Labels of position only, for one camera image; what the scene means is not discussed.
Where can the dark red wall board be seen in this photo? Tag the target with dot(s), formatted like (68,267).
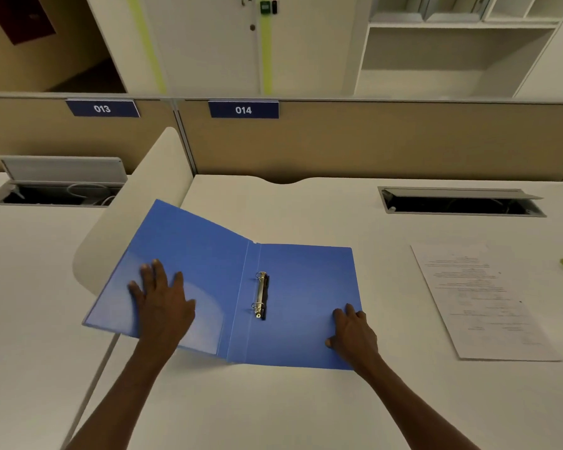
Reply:
(23,18)

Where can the white open shelf unit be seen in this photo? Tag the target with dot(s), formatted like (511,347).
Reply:
(427,84)

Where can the person's right hand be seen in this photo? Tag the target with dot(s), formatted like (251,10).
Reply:
(356,339)

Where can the beige partition panel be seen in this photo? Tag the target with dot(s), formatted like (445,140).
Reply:
(380,145)
(28,135)

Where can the green exit button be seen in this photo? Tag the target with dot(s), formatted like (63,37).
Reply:
(264,7)

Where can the blue folder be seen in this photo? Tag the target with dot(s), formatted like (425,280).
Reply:
(300,285)

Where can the person's right forearm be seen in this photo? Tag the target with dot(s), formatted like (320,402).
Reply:
(413,407)

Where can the white desk divider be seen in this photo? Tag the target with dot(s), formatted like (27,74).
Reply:
(136,192)

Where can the person's left hand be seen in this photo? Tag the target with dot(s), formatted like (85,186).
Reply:
(164,318)

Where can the blue number sign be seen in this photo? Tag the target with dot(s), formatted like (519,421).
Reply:
(244,110)
(102,109)

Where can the white cabinet with doors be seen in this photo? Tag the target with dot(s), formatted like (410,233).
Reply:
(558,65)

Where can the person's left forearm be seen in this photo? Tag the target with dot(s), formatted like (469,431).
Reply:
(122,398)

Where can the white printed paper sheet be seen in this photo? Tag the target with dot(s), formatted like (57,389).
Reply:
(478,299)

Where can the yellow-green tape strip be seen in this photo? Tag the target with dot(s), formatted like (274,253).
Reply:
(266,56)
(145,46)

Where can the white door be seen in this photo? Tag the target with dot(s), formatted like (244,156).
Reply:
(201,56)

